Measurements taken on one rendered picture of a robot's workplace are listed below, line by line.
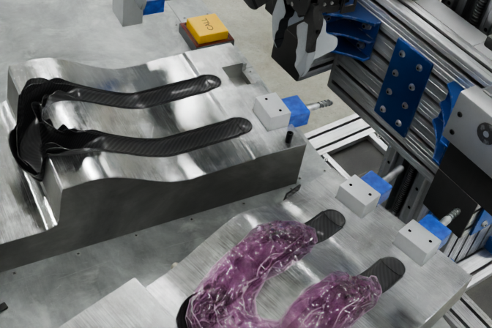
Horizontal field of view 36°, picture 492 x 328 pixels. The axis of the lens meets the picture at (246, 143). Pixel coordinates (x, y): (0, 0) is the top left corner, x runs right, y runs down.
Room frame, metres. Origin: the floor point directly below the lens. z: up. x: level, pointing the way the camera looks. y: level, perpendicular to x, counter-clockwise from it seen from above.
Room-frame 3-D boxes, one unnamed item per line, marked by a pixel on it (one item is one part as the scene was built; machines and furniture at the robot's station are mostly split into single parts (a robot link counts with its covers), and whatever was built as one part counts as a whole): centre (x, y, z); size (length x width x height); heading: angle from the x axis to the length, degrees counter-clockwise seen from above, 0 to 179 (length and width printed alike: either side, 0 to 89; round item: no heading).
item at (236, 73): (0.95, 0.03, 0.87); 0.05 x 0.05 x 0.04; 34
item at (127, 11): (1.06, 0.20, 0.93); 0.13 x 0.05 x 0.05; 124
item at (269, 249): (0.55, -0.08, 0.90); 0.26 x 0.18 x 0.08; 142
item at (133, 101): (0.79, 0.17, 0.92); 0.35 x 0.16 x 0.09; 124
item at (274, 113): (0.89, -0.07, 0.89); 0.13 x 0.05 x 0.05; 124
